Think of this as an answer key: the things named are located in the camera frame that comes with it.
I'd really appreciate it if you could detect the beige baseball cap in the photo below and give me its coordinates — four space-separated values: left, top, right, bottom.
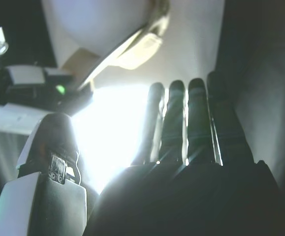
61 0 171 91

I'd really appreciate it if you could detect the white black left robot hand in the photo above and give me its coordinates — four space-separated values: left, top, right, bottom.
0 70 285 236

